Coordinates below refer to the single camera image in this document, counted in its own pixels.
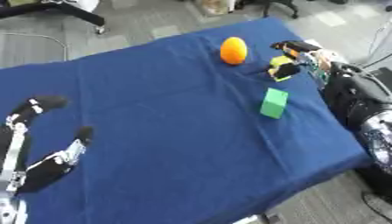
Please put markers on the orange toy fruit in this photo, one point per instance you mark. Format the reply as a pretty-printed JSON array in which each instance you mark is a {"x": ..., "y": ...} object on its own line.
[{"x": 233, "y": 50}]

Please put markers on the black office chair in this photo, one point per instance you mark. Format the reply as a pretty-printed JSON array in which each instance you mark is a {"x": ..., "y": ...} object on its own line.
[{"x": 56, "y": 10}]

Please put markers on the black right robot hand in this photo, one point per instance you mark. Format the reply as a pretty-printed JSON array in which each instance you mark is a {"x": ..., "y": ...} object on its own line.
[{"x": 292, "y": 68}]

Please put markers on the green rectangular block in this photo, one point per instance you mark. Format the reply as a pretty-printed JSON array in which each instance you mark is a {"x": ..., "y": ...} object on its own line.
[{"x": 274, "y": 103}]

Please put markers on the yellow-green block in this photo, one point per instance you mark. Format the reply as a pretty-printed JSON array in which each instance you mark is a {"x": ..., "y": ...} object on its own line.
[{"x": 279, "y": 65}]

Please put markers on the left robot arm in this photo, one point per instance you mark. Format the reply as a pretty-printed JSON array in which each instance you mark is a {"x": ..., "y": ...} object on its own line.
[{"x": 7, "y": 208}]

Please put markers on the black chair base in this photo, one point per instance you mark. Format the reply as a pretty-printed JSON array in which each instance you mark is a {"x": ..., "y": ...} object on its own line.
[{"x": 279, "y": 6}]

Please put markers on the tan cardboard box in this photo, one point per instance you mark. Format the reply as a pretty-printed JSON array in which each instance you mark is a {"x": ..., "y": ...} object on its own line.
[{"x": 215, "y": 6}]

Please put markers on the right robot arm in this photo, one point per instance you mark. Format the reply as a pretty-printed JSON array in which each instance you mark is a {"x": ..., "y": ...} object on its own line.
[{"x": 357, "y": 99}]

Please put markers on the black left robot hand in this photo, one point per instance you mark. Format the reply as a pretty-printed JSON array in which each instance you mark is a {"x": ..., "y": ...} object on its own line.
[{"x": 43, "y": 172}]

